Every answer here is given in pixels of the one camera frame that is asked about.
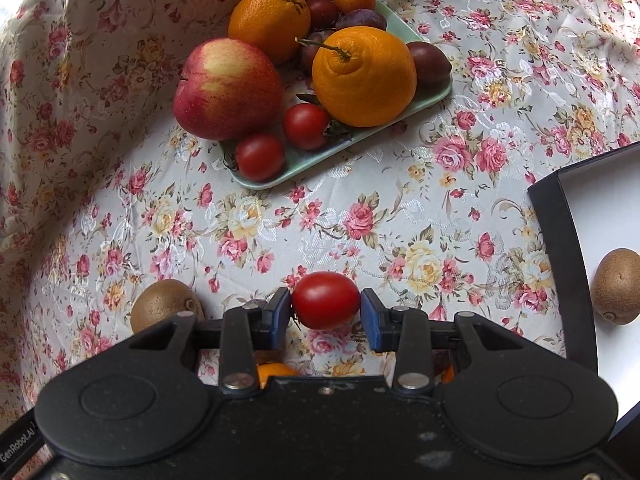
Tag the dark plum tray right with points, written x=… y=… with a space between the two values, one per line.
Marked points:
x=432 y=66

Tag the red apple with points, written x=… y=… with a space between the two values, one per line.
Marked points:
x=227 y=89

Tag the cherry tomato tray front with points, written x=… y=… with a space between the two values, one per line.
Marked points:
x=260 y=156

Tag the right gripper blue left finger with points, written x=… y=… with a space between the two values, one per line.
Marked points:
x=275 y=317

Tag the dark plum tray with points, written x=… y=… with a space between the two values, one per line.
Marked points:
x=432 y=66
x=361 y=17

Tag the cherry tomato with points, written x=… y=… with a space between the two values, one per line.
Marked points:
x=325 y=300

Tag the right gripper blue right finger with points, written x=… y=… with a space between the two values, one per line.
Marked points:
x=376 y=322

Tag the small mandarin orange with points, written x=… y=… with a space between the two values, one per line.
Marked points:
x=273 y=369

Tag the cherry tomato tray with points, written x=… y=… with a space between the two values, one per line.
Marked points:
x=260 y=156
x=304 y=124

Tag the brown kiwi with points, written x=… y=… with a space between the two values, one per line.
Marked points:
x=162 y=300
x=615 y=287

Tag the white box with dark rim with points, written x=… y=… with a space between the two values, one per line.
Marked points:
x=585 y=211

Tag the large orange with stem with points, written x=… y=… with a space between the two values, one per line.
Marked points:
x=363 y=76

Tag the cherry tomato tray middle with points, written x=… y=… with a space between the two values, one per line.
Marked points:
x=304 y=124

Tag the dark plum tray middle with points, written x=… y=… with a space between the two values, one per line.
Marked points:
x=361 y=17

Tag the dark red fruit tray rear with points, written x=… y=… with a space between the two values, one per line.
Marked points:
x=323 y=13

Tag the rear orange on tray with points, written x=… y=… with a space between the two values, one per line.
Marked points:
x=271 y=25

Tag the floral tablecloth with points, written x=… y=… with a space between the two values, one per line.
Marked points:
x=103 y=194

